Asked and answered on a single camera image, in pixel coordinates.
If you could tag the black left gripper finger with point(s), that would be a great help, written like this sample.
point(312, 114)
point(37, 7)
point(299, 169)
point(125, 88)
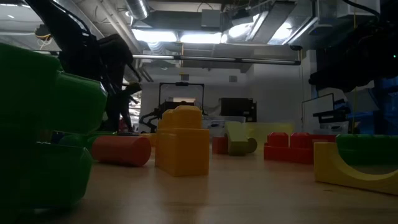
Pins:
point(115, 112)
point(130, 90)

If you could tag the orange cylinder block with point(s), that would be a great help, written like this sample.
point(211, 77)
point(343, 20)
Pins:
point(121, 151)

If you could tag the red cylinder block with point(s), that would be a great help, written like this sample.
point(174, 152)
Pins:
point(325, 138)

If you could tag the small green block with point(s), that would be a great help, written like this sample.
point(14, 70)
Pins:
point(46, 102)

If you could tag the long green four-stud block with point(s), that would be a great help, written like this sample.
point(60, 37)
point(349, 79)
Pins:
point(367, 146)

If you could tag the yellow two-stud block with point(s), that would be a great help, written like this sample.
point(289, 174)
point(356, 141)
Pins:
point(182, 149)

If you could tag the yellow arch block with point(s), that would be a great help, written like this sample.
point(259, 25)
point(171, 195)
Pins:
point(326, 168)

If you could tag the red two-stud block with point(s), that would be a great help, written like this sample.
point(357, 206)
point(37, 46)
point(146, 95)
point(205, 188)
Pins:
point(286, 152)

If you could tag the light green cylinder block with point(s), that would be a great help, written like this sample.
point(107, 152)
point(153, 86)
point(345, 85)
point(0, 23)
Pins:
point(252, 145)

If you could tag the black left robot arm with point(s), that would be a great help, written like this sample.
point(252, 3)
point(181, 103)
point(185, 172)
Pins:
point(71, 34)

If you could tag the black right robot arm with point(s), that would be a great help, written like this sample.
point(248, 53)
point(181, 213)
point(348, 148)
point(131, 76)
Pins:
point(367, 43)

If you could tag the white board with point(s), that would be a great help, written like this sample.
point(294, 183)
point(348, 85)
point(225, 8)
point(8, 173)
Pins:
point(317, 109)

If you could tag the black shelf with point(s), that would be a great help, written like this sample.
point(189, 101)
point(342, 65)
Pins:
point(329, 116)

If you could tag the ceiling light panel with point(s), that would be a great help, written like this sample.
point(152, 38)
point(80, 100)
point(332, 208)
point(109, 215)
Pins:
point(155, 35)
point(200, 38)

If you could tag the blue shelving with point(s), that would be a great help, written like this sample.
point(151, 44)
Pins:
point(385, 109)

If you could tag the white ceiling unit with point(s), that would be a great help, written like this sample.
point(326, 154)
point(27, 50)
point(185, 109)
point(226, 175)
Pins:
point(357, 7)

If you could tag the yellow plastic bin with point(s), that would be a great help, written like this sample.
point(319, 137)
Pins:
point(273, 130)

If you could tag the long hanging light bar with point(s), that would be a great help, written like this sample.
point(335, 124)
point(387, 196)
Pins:
point(217, 58)

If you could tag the grey junction box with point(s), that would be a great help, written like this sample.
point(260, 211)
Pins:
point(211, 18)

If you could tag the black cabinet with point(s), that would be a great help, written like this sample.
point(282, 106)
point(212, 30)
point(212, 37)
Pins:
point(237, 109)

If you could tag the black frame station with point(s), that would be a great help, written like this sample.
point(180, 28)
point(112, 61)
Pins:
point(181, 84)

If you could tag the silver round duct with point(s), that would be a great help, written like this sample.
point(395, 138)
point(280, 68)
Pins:
point(138, 7)

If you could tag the grey wall vent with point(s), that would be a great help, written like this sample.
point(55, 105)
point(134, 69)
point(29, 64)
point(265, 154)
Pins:
point(233, 78)
point(184, 77)

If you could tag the silver rectangular air duct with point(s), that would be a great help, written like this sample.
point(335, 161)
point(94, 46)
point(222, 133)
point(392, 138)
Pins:
point(273, 18)

